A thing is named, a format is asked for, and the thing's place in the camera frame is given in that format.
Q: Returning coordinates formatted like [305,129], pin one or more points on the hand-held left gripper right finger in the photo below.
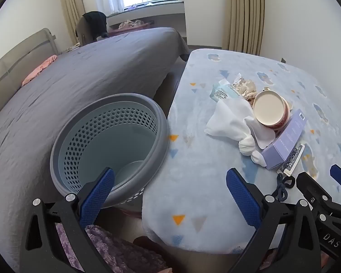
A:
[243,196]

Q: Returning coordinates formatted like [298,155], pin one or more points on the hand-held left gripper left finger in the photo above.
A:
[101,193]

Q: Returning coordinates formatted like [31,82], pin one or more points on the grey perforated plastic basket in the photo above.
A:
[116,136]

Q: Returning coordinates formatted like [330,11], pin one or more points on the red and white paper bowl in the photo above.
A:
[268,106]

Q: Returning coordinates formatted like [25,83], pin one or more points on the lined paper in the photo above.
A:
[247,89]

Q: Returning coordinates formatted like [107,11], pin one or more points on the light blue wet wipes packet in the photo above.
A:
[223,91]

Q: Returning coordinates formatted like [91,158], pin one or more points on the playing card deck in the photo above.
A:
[294,159]

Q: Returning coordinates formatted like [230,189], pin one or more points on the purple cardboard box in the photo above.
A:
[287,139]

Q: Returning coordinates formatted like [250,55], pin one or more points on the light blue printed blanket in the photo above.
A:
[204,153]

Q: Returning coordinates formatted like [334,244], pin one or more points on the purple fluffy rug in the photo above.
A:
[116,250]

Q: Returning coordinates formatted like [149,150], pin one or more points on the bed with grey sheet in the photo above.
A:
[74,71]

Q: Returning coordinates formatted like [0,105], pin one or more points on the pink cloth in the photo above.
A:
[39,69]

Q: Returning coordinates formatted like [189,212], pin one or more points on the grey bed headboard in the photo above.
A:
[14,62]

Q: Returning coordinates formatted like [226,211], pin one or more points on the brown chair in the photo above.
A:
[83,32]

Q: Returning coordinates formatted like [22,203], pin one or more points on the pink plastic basin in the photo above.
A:
[125,31]

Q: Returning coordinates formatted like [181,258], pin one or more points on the black jacket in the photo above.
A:
[96,24]

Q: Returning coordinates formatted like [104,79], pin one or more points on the beige clothes pile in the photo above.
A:
[130,23]

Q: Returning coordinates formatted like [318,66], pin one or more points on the beige curtain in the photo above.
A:
[244,14]
[72,5]

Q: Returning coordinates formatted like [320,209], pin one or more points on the grey window ledge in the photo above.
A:
[159,11]

